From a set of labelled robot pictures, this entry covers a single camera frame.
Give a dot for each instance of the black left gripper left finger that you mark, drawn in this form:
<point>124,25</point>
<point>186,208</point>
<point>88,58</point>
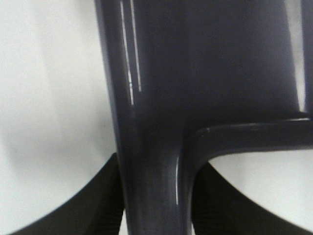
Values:
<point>97,209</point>

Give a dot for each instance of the purple plastic dustpan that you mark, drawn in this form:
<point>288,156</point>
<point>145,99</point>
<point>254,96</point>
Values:
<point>192,80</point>

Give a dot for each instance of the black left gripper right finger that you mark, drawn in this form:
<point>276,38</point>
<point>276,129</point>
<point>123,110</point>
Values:
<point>218,208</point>

